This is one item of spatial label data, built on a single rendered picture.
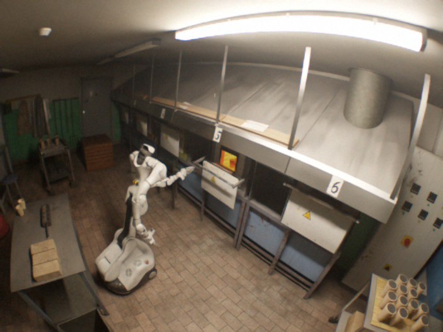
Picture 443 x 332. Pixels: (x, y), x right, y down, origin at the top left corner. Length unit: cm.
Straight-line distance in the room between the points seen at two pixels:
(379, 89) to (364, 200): 95
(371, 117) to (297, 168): 83
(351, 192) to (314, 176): 30
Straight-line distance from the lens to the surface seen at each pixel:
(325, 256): 223
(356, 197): 148
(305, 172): 154
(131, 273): 224
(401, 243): 253
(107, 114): 646
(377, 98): 191
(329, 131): 179
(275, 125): 187
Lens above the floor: 211
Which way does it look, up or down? 24 degrees down
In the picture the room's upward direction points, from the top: 8 degrees clockwise
